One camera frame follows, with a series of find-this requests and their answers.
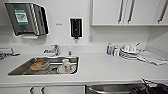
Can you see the stainless steel dishwasher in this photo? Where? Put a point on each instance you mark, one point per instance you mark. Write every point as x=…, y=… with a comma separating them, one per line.
x=110, y=90

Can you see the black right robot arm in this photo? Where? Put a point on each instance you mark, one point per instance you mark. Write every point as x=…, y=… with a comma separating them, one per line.
x=163, y=90

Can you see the white three-door wall cabinet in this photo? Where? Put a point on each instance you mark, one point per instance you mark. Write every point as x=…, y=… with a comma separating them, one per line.
x=133, y=11

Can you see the small white bottle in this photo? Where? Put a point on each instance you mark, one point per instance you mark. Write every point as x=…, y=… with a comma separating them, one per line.
x=115, y=52

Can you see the grey bowl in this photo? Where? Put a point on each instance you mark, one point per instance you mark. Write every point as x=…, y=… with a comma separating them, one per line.
x=38, y=69

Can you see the grey paper towel dispenser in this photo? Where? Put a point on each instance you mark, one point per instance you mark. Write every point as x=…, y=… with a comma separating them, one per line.
x=26, y=18

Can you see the small grey wall label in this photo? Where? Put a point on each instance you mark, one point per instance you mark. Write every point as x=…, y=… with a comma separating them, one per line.
x=58, y=24

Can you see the stack of white dishes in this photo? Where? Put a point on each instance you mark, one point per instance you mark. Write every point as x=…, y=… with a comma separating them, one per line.
x=151, y=57

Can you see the white base cabinet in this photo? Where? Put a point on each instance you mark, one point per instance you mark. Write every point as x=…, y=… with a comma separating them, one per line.
x=20, y=90

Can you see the black soap dispenser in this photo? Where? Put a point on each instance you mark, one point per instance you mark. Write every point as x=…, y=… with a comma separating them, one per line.
x=76, y=28

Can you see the chrome sink faucet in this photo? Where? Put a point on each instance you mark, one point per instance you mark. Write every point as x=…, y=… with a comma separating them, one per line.
x=53, y=51

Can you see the steel kitchen sink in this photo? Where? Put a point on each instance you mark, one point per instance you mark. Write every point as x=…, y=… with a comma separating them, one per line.
x=16, y=71

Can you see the orange sponge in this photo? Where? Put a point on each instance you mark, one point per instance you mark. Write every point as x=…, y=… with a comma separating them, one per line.
x=39, y=63

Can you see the white patterned bowl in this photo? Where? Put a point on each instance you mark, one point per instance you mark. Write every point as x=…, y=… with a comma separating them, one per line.
x=72, y=70

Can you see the white drawer unit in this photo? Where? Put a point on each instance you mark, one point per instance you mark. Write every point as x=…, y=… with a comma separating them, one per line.
x=160, y=82

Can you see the blue dish soap bottle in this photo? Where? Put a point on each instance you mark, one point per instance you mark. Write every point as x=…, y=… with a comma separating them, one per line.
x=109, y=49

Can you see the white wall outlet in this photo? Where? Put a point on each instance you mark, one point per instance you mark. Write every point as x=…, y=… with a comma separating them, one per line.
x=90, y=39

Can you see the white mug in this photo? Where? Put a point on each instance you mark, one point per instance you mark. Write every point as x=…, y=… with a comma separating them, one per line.
x=66, y=63

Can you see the small chrome soap pump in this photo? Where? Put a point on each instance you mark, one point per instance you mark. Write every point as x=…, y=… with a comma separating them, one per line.
x=69, y=53

